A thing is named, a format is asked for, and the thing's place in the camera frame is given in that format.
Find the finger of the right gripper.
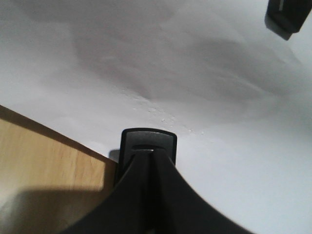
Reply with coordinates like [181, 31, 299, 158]
[265, 0, 312, 40]

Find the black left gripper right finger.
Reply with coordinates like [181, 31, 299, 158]
[152, 149, 249, 234]

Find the black stapler with orange tab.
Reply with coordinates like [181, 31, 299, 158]
[114, 128, 177, 184]

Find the white paper sheet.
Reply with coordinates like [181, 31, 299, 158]
[0, 0, 312, 234]

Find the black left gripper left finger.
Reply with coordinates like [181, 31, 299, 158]
[62, 153, 150, 234]

